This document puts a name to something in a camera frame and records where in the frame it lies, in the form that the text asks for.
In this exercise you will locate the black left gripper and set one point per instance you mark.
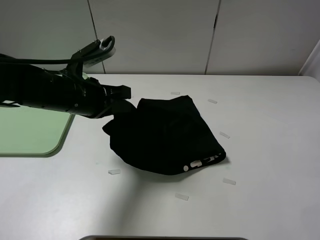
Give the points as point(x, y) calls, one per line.
point(99, 103)

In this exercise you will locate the black short sleeve t-shirt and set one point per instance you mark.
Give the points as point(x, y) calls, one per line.
point(167, 137)

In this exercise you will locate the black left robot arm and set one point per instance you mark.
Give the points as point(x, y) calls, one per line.
point(31, 86)

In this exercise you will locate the light green plastic tray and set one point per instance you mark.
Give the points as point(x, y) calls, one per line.
point(26, 131)

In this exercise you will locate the clear tape strip front left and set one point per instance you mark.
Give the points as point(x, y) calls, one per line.
point(114, 171)

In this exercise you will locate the clear tape strip far right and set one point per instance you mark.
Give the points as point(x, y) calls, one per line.
point(212, 101)

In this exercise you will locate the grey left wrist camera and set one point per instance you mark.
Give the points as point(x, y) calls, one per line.
point(96, 52)

